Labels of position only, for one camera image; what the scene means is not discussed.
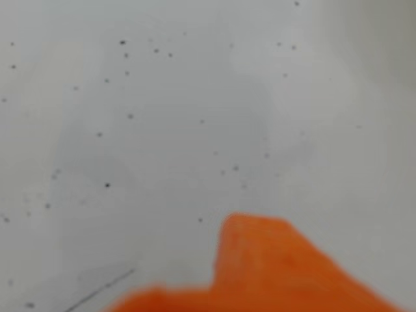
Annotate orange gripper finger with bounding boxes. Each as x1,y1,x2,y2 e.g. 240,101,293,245
105,284,212,312
211,211,412,312

